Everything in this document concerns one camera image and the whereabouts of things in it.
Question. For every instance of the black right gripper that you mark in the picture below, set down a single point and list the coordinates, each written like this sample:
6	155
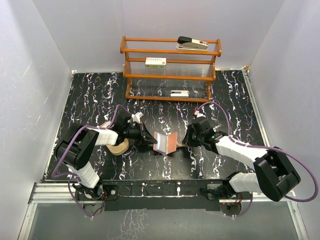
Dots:
187	141

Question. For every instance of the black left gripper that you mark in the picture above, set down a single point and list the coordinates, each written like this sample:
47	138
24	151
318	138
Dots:
148	139

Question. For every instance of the pink leather card holder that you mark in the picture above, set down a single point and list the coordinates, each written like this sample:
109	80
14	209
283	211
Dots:
166	143

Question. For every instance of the beige wooden tray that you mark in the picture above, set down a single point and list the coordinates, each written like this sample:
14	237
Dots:
119	149

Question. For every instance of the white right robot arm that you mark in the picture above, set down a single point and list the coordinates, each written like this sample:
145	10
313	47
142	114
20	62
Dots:
273	173

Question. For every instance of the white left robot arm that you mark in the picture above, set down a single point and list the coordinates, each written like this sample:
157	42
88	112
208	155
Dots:
78	143

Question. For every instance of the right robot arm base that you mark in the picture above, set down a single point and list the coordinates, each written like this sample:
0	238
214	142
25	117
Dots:
221	192

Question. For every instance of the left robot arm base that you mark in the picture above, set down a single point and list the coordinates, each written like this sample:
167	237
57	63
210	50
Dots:
101	193

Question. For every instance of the small white stapler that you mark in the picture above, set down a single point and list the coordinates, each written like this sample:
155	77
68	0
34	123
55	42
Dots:
179	94

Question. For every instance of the orange wooden shelf rack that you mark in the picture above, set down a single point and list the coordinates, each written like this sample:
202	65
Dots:
186	70

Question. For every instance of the white staples box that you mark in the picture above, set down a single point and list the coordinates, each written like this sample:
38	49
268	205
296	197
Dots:
155	63

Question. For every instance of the black and white stapler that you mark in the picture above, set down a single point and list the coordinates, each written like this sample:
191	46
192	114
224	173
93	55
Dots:
188	43

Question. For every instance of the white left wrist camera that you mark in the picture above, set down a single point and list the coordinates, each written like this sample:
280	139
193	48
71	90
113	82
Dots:
136	118

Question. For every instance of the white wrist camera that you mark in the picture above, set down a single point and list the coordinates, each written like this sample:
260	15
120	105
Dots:
197	114
136	118

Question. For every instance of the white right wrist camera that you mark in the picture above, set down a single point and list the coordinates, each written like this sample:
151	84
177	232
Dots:
197	114

